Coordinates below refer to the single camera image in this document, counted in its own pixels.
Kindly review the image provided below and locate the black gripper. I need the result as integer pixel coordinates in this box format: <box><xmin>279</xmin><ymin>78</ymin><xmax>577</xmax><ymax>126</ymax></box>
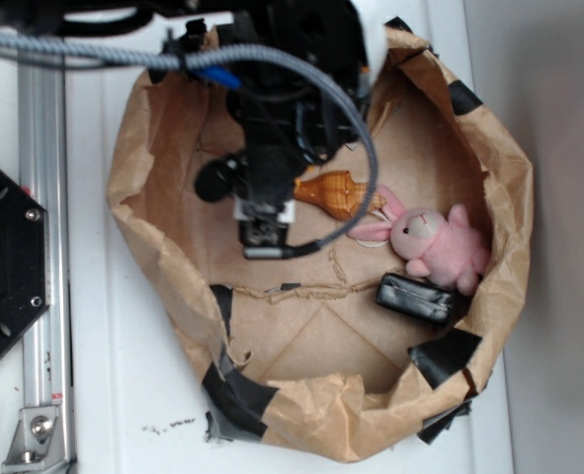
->
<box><xmin>226</xmin><ymin>74</ymin><xmax>366</xmax><ymax>260</ymax></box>

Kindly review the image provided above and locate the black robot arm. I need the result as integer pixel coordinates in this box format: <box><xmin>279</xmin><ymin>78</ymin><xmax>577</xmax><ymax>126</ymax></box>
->
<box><xmin>61</xmin><ymin>1</ymin><xmax>374</xmax><ymax>260</ymax></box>

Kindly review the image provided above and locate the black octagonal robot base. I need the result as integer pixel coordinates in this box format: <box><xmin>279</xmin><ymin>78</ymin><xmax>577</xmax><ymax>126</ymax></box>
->
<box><xmin>0</xmin><ymin>170</ymin><xmax>48</xmax><ymax>360</ymax></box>

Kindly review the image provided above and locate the orange conch shell toy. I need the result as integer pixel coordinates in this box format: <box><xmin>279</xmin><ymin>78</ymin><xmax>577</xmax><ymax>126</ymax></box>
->
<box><xmin>293</xmin><ymin>171</ymin><xmax>369</xmax><ymax>221</ymax></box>

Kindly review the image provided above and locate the white plastic bin lid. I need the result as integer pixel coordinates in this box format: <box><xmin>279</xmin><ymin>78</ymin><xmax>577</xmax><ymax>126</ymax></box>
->
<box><xmin>58</xmin><ymin>0</ymin><xmax>515</xmax><ymax>474</ymax></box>

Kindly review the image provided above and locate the pink plush bunny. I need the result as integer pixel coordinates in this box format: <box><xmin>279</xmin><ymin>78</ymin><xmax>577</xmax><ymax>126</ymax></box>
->
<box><xmin>349</xmin><ymin>185</ymin><xmax>491</xmax><ymax>296</ymax></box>

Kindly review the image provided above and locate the black taped block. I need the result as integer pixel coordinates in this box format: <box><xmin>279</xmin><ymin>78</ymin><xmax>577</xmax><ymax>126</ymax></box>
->
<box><xmin>375</xmin><ymin>273</ymin><xmax>462</xmax><ymax>326</ymax></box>

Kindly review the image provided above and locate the brown paper bag tray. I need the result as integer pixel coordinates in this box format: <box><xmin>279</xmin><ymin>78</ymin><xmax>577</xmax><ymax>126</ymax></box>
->
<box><xmin>107</xmin><ymin>28</ymin><xmax>534</xmax><ymax>462</ymax></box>

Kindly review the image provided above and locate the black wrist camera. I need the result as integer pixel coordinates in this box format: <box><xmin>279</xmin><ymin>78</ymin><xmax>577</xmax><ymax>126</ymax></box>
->
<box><xmin>195</xmin><ymin>154</ymin><xmax>247</xmax><ymax>202</ymax></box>

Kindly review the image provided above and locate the grey braided cable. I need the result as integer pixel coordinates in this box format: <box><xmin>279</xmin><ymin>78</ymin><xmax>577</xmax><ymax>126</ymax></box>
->
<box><xmin>0</xmin><ymin>28</ymin><xmax>379</xmax><ymax>261</ymax></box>

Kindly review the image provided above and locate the aluminium extrusion rail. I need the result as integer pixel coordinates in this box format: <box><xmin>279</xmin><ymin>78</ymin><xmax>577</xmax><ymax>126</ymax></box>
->
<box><xmin>1</xmin><ymin>64</ymin><xmax>76</xmax><ymax>473</ymax></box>

